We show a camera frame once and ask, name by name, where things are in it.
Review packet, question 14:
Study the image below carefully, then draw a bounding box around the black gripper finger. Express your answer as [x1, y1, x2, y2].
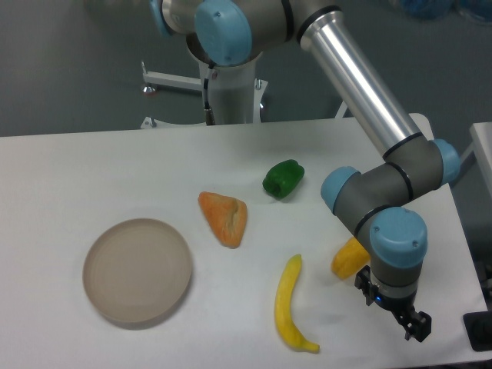
[391, 304, 432, 343]
[354, 265, 374, 306]

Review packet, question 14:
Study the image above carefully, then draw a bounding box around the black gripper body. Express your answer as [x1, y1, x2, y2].
[369, 278, 418, 311]

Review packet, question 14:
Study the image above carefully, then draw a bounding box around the yellow pepper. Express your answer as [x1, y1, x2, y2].
[331, 237, 371, 280]

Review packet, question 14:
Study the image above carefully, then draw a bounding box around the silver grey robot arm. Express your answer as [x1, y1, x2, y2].
[150, 1, 460, 341]

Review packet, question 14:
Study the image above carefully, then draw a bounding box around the green pepper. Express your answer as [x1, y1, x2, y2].
[262, 159, 305, 199]

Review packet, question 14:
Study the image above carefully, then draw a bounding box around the black device at table edge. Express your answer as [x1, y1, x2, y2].
[463, 311, 491, 352]

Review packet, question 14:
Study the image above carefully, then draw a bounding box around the yellow banana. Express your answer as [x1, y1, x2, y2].
[274, 254, 320, 354]

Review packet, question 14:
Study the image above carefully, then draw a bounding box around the orange bread wedge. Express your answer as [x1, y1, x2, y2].
[198, 191, 248, 248]

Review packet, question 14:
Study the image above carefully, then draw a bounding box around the white side table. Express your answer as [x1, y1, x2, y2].
[450, 121, 491, 190]

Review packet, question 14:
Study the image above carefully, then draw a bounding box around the beige round plate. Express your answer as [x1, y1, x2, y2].
[82, 218, 193, 330]

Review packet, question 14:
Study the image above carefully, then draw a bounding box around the blue bag in background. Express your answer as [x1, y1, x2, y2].
[390, 0, 491, 25]

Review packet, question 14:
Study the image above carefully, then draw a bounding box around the black cable on pedestal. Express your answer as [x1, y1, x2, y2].
[202, 61, 217, 127]

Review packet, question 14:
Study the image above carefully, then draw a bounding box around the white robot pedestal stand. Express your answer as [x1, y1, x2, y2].
[138, 36, 269, 130]

